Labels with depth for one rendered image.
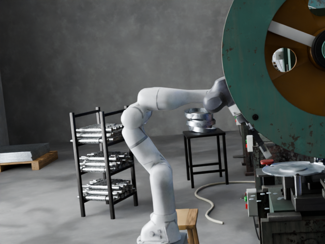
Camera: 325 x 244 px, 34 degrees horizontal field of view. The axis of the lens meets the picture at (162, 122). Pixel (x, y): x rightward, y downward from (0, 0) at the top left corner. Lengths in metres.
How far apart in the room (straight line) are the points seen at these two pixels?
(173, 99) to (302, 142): 0.68
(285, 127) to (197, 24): 7.16
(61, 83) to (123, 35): 1.43
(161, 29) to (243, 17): 7.19
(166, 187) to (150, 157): 0.16
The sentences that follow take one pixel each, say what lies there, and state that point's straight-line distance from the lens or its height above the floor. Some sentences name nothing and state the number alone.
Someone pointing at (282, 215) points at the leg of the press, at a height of 0.64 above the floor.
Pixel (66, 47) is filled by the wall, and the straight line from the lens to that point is 9.55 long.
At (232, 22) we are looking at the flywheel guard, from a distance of 2.01.
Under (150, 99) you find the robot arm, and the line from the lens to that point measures 2.44.
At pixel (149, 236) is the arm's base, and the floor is 0.49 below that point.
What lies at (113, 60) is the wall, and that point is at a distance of 9.32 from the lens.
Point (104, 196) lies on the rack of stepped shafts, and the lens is 4.71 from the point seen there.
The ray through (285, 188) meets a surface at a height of 0.70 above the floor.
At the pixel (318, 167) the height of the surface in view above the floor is 0.78.
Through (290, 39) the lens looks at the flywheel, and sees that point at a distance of 2.09.
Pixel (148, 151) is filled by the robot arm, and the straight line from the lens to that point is 2.55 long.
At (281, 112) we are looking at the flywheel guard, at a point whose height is 1.11.
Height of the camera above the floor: 1.35
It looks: 7 degrees down
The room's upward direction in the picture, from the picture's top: 5 degrees counter-clockwise
